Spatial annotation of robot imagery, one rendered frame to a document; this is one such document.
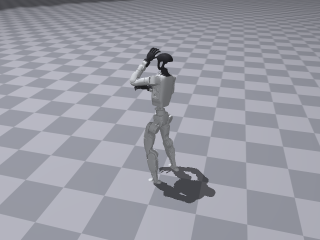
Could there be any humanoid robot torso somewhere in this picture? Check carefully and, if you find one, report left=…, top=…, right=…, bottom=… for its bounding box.
left=151, top=71, right=174, bottom=127

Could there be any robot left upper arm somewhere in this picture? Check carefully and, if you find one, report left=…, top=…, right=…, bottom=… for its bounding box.
left=129, top=76, right=161, bottom=86

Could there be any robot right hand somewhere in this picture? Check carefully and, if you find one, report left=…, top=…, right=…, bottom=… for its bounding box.
left=134, top=85, right=152, bottom=91

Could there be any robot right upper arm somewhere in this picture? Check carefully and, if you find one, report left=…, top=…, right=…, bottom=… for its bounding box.
left=171, top=75, right=176, bottom=95

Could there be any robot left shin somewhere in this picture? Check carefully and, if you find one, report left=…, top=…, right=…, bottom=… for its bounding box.
left=146, top=152, right=159, bottom=182

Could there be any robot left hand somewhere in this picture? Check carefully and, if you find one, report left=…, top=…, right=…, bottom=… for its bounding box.
left=144, top=47, right=160, bottom=67

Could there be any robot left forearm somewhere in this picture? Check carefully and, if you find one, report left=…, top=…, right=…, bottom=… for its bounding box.
left=129, top=60, right=148, bottom=83

